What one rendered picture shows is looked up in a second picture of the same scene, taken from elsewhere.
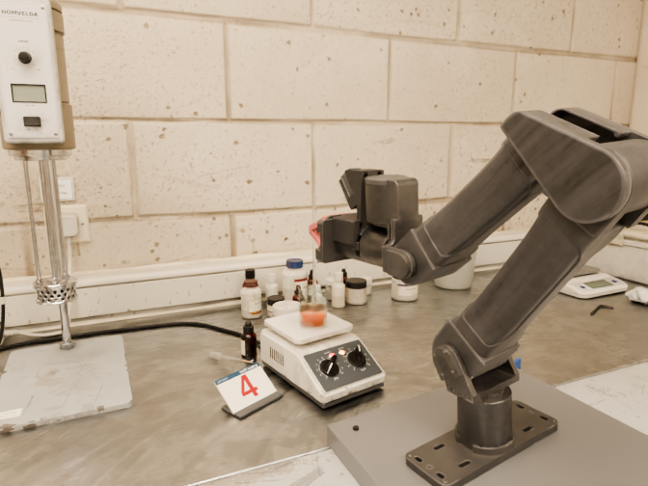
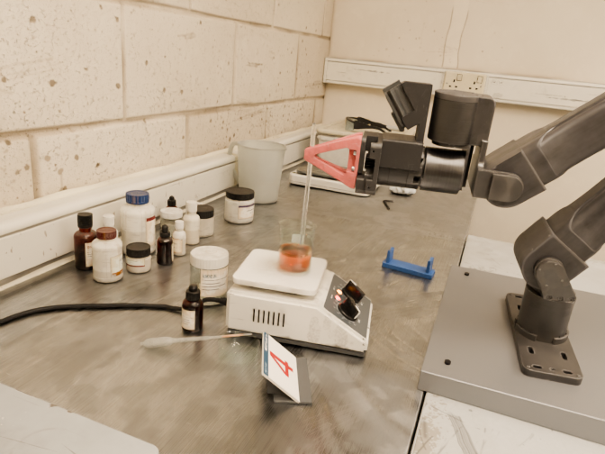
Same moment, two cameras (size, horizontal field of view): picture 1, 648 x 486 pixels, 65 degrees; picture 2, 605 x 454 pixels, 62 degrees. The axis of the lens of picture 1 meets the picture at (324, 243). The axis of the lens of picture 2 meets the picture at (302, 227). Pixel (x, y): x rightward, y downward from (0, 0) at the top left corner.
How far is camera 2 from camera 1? 0.61 m
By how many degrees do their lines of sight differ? 45
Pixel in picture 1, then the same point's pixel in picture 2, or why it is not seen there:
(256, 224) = (63, 147)
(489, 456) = (564, 343)
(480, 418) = (565, 314)
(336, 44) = not seen: outside the picture
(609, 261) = not seen: hidden behind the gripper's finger
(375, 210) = (461, 131)
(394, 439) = (486, 358)
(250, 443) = (364, 424)
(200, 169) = not seen: outside the picture
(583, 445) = (578, 312)
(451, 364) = (563, 275)
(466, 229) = (591, 149)
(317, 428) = (388, 378)
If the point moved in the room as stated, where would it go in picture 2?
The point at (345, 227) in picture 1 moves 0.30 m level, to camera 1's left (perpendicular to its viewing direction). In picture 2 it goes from (407, 150) to (198, 172)
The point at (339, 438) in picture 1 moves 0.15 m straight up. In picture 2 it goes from (450, 377) to (475, 265)
